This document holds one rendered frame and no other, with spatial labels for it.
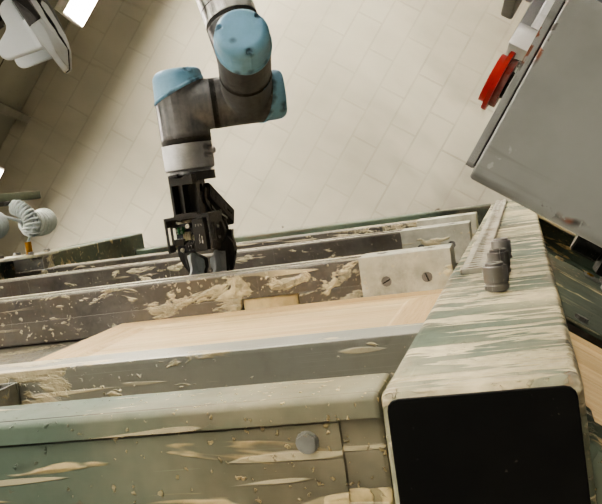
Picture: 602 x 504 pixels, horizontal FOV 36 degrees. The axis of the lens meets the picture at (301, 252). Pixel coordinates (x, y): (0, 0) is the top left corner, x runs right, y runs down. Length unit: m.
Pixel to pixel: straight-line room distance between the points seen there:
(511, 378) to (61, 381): 0.50
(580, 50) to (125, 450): 0.38
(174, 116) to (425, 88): 5.32
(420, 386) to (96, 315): 0.87
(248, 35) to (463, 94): 5.42
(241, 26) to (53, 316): 0.51
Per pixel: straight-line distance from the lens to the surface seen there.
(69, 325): 1.40
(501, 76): 0.59
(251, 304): 1.29
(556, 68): 0.54
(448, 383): 0.57
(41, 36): 0.98
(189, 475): 0.62
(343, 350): 0.82
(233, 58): 1.24
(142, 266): 1.83
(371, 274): 1.24
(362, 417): 0.57
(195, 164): 1.36
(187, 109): 1.36
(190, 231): 1.37
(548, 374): 0.57
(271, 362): 0.84
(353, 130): 6.59
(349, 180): 6.53
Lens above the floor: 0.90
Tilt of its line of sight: 9 degrees up
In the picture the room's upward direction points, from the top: 61 degrees counter-clockwise
